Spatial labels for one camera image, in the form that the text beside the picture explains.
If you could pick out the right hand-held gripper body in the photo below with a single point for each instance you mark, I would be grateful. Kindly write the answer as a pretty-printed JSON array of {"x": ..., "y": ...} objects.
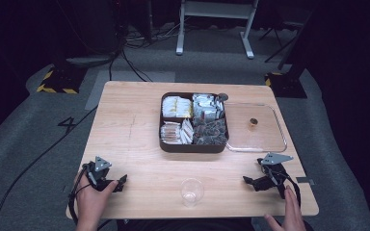
[{"x": 274, "y": 174}]

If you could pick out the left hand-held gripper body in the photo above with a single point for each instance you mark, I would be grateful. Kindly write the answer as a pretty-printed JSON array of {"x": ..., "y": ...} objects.
[{"x": 100, "y": 175}]

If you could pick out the person's left hand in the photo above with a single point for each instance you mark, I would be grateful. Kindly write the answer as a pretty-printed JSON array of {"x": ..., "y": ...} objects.
[{"x": 91, "y": 199}]

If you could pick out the person's right hand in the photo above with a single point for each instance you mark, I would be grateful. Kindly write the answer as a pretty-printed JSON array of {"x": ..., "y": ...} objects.
[{"x": 291, "y": 211}]

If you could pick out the grey tape piece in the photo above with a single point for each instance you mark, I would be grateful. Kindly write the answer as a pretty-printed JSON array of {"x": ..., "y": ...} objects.
[{"x": 305, "y": 181}]

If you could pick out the clear box lid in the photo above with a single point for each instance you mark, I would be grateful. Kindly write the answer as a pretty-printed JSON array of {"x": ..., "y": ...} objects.
[{"x": 257, "y": 138}]

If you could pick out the clear plastic cup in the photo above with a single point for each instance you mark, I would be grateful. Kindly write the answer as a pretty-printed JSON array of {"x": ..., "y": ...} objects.
[{"x": 191, "y": 192}]

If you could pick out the pile of dark wrapped sweets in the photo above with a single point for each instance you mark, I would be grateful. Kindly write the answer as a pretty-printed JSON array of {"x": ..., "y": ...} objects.
[{"x": 210, "y": 133}]

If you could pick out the brown compartment box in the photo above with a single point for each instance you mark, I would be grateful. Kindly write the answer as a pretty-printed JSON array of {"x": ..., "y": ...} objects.
[{"x": 192, "y": 148}]

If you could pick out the pile of clear white packets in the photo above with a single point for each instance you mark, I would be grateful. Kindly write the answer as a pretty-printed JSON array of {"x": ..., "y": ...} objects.
[{"x": 175, "y": 133}]

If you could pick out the person's dark clothing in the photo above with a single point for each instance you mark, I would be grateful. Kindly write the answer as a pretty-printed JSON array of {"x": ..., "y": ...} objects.
[{"x": 186, "y": 225}]

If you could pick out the pile of silver packets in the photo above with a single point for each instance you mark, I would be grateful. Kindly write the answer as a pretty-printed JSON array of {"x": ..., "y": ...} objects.
[{"x": 205, "y": 107}]

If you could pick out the grey round packet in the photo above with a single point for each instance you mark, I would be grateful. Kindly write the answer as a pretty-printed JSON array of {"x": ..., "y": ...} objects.
[{"x": 222, "y": 97}]

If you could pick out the pile of white yellow packets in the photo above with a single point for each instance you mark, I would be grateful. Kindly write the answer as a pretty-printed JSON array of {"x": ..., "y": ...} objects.
[{"x": 176, "y": 107}]

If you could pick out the black stand yellow striped base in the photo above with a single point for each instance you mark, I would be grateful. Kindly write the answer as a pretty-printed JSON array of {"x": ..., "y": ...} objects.
[
  {"x": 61, "y": 82},
  {"x": 285, "y": 85}
]

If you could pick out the grey floor mat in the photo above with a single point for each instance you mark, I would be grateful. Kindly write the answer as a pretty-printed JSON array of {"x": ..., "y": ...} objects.
[{"x": 122, "y": 80}]

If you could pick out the black tripod stand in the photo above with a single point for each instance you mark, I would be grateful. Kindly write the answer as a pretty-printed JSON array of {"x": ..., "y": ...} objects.
[{"x": 279, "y": 38}]

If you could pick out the white desk frame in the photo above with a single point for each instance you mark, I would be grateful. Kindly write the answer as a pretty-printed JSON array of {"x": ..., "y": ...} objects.
[{"x": 216, "y": 9}]

